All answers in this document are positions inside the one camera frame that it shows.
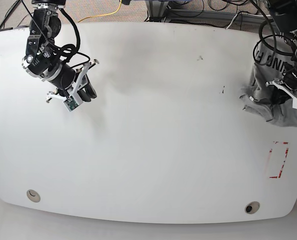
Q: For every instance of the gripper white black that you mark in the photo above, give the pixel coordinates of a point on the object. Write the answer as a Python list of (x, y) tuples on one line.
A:
[(284, 88), (72, 82)]

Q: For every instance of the grey t-shirt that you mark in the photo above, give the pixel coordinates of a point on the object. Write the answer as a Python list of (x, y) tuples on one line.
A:
[(256, 96)]

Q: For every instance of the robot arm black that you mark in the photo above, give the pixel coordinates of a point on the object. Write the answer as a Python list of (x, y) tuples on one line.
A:
[(42, 55), (279, 34)]

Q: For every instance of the red tape rectangle marking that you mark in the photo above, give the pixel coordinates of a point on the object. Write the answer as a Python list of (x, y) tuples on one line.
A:
[(277, 158)]

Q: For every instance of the aluminium frame stand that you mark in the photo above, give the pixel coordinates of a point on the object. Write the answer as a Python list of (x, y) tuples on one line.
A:
[(156, 9)]

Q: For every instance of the right table cable grommet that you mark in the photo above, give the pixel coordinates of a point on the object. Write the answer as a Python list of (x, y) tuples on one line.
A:
[(252, 207)]

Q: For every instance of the table cable grommet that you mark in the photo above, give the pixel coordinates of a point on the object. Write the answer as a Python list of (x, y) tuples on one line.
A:
[(252, 207), (33, 196)]

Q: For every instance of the left table cable grommet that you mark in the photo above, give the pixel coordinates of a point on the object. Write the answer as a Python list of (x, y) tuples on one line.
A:
[(33, 196)]

